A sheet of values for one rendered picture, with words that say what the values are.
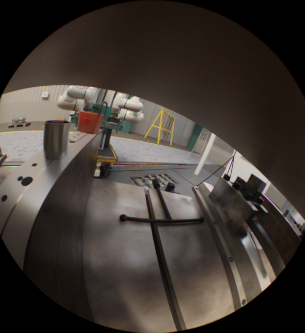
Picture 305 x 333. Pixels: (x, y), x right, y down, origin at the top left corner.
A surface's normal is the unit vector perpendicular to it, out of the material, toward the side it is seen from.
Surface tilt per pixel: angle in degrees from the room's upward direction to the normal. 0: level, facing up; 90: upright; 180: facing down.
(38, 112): 90
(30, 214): 0
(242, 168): 90
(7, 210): 0
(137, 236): 0
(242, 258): 71
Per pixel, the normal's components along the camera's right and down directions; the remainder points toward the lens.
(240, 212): -0.94, -0.32
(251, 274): -0.79, -0.59
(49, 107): 0.61, 0.48
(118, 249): 0.33, -0.88
